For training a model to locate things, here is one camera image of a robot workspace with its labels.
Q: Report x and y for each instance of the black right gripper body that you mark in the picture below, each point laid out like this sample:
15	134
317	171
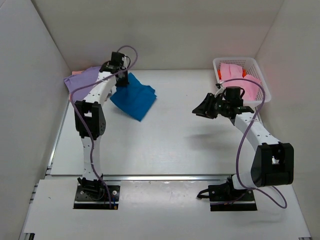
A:
213	105

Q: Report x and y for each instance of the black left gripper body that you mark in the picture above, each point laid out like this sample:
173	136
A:
122	81

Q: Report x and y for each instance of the blue t-shirt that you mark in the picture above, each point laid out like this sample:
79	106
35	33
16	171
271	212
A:
135	99

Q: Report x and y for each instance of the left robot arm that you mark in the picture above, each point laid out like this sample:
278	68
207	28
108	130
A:
90	121

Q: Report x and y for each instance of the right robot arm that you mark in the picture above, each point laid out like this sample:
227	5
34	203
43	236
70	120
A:
273	162

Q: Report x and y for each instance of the pink t-shirt in basket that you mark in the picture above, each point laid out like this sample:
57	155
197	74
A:
232	71

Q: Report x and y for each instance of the orange garment in basket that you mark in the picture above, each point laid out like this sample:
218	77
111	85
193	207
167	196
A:
244	73

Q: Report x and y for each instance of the folded purple t-shirt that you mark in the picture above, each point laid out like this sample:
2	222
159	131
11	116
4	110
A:
88	76

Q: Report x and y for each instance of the white plastic basket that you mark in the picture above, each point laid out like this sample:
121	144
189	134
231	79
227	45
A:
252	68

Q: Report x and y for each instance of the folded salmon t-shirt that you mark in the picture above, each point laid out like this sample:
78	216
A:
76	72

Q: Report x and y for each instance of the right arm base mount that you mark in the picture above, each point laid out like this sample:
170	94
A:
225	198

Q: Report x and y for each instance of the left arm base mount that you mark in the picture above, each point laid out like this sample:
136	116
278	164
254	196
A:
93	195

